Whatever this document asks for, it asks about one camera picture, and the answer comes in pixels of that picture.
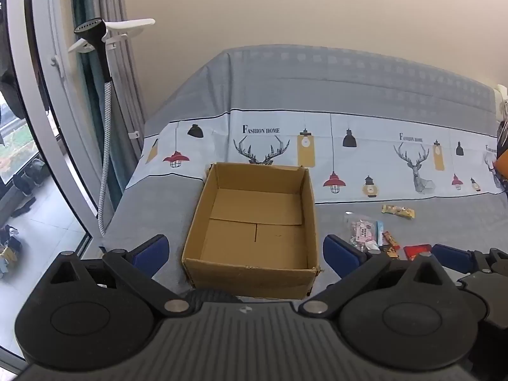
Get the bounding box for dark red snack packet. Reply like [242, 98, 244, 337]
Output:
[404, 244, 432, 261]

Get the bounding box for pink clear snack packet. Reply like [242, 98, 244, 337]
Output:
[348, 219, 378, 249]

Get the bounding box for brown orange snack bar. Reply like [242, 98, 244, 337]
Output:
[383, 232, 401, 260]

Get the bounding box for white clothes hanger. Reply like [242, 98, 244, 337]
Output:
[68, 18, 156, 53]

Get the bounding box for brown cardboard box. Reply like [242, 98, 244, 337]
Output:
[181, 162, 320, 300]

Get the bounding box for dark shoes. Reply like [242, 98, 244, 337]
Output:
[11, 158, 51, 218]

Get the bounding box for yellow snack packet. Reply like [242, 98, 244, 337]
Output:
[381, 204, 416, 220]

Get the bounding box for orange object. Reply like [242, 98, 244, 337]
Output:
[494, 119, 508, 196]

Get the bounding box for white object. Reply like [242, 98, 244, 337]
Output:
[493, 84, 508, 120]

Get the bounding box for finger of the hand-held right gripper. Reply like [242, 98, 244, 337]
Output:
[432, 244, 508, 276]

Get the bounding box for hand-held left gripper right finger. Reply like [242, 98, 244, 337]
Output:
[298, 235, 457, 318]

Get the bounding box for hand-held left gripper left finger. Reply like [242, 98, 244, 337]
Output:
[42, 235, 190, 317]

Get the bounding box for white sliding door frame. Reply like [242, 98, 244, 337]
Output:
[6, 0, 106, 243]

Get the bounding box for black garment steamer with hose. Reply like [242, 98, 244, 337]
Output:
[74, 18, 114, 237]

